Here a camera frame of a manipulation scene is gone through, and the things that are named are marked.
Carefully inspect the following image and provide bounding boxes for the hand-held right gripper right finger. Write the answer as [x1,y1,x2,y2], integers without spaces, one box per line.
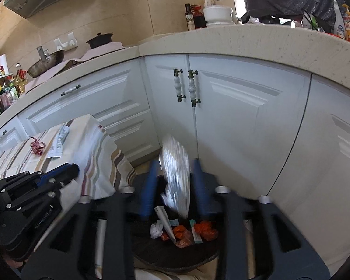
[192,159,331,280]

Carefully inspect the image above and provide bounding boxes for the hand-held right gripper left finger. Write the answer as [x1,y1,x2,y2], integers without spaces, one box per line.
[20,160,159,280]

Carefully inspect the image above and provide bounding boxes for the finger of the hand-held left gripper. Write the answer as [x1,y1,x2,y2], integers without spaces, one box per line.
[0,164,72,199]
[6,165,80,212]

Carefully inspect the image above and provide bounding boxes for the silver foil wrapper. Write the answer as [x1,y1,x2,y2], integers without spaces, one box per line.
[158,134,191,220]

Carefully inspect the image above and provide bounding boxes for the clear plastic bag orange print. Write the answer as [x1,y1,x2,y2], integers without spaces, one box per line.
[172,224,194,248]

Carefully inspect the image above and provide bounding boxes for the black round trash bin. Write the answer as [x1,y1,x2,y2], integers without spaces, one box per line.
[125,173,222,274]

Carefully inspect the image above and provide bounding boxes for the long white printed packet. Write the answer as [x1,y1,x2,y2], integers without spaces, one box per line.
[47,124,70,158]

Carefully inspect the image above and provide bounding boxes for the red checkered ribbon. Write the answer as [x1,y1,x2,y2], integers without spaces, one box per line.
[30,137,46,156]

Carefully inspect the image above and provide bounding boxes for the crumpled white plastic bag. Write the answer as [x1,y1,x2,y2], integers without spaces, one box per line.
[150,222,164,239]

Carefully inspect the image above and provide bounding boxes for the striped tablecloth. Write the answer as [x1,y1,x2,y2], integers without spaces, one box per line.
[0,114,136,202]

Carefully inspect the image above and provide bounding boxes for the teal and white tube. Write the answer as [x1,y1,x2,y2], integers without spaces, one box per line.
[189,219,203,245]

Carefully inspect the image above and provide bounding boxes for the white kitchen cabinet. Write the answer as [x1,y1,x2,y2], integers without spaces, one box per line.
[0,23,350,275]

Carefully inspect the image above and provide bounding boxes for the group of condiment bottles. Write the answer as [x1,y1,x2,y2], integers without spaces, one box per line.
[0,64,28,126]

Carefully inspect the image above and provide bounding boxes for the metal wok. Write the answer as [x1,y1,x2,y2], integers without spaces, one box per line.
[27,46,65,78]

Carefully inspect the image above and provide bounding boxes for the pink stove cover sheet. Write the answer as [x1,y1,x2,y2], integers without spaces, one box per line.
[25,42,126,94]

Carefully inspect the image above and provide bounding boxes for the paper towel roll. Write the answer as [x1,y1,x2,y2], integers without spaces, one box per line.
[0,54,10,75]

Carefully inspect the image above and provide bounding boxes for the black lidded pot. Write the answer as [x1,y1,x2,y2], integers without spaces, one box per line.
[86,33,113,49]

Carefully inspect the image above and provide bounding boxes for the red packaged jar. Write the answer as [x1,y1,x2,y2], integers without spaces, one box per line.
[192,4,206,30]

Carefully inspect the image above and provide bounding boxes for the dark glass oil bottle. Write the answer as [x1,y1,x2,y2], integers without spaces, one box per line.
[185,3,195,30]

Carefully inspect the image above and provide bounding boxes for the white ceramic bowl stack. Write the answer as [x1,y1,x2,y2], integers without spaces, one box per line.
[203,4,234,27]

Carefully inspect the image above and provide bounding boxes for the white spray bottle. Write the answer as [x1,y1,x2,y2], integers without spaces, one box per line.
[332,0,347,38]

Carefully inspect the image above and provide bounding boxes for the orange detergent bottle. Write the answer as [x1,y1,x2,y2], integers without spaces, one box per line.
[341,4,350,42]

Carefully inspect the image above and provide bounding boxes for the long white drawer handle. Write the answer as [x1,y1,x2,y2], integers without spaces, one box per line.
[61,84,81,96]

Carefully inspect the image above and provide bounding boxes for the white cabinet door handle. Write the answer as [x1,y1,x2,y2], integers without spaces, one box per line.
[173,68,183,102]
[188,70,201,107]

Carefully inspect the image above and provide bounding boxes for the white double wall socket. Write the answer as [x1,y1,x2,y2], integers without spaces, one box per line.
[54,32,78,50]

